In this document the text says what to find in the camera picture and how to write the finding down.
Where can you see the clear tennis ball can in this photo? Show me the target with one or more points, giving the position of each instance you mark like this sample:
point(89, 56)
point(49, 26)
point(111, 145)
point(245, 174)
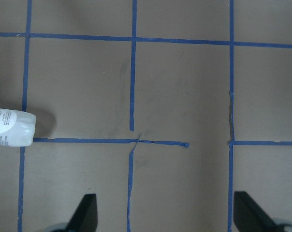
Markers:
point(17, 128)

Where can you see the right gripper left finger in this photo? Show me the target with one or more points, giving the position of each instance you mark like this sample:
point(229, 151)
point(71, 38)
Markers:
point(85, 218)

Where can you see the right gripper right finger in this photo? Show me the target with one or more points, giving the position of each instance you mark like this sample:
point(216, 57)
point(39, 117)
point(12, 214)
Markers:
point(248, 216)

